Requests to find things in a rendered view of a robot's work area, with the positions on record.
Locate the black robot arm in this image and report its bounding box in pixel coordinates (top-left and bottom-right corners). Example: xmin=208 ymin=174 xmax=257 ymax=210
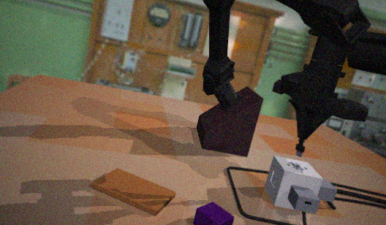
xmin=203 ymin=0 xmax=386 ymax=111

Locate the flat orange-brown rectangular slab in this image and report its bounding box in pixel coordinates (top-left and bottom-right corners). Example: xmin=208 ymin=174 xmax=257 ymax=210
xmin=91 ymin=168 xmax=176 ymax=216

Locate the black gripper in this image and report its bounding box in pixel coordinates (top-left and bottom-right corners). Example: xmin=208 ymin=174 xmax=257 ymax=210
xmin=289 ymin=60 xmax=368 ymax=140

